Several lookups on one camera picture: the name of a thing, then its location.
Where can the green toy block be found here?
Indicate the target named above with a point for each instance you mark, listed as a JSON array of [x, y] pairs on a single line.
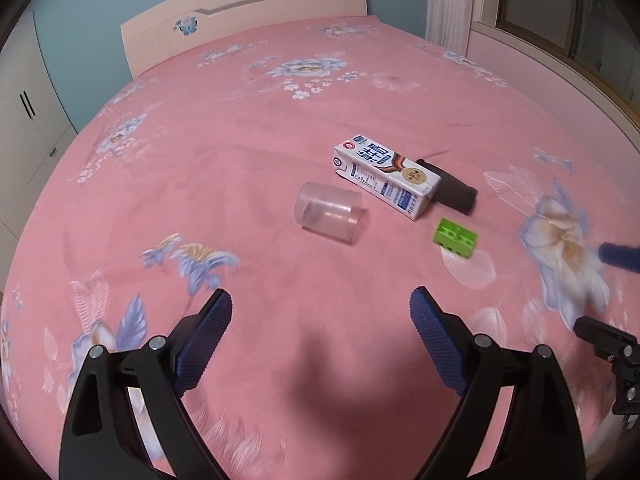
[[456, 237]]

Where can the cream bed headboard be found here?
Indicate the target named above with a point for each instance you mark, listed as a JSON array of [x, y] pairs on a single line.
[[240, 15]]

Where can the pink floral blanket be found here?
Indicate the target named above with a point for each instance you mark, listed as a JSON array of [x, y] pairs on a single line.
[[275, 135]]

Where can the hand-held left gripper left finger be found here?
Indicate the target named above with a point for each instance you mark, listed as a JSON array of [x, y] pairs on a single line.
[[205, 345]]

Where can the white curtain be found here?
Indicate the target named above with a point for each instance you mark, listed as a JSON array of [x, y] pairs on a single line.
[[455, 0]]

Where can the white milk carton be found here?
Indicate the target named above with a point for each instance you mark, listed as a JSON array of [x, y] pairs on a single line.
[[385, 175]]

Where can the window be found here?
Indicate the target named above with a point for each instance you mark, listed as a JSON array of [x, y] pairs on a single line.
[[575, 15]]

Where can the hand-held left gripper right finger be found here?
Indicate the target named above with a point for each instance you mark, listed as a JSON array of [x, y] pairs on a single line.
[[440, 345]]

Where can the clear plastic cup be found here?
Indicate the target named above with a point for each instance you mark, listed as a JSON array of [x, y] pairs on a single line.
[[330, 212]]

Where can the white wardrobe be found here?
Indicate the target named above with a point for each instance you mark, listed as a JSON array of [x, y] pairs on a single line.
[[25, 135]]

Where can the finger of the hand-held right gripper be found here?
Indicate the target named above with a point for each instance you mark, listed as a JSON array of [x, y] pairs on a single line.
[[612, 342], [622, 256]]

